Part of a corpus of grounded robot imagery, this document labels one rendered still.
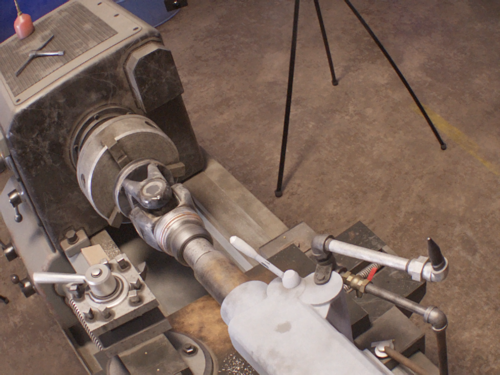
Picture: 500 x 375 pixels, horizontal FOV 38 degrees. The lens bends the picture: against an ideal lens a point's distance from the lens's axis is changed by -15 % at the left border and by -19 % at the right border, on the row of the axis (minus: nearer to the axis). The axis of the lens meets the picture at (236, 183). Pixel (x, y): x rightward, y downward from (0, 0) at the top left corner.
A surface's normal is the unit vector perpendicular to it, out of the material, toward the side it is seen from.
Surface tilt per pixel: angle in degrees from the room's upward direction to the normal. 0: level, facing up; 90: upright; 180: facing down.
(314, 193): 0
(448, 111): 0
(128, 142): 90
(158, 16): 90
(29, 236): 32
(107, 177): 90
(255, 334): 0
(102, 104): 90
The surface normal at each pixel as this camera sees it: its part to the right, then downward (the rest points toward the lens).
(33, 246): -0.65, -0.36
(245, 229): -0.25, -0.74
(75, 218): 0.49, 0.46
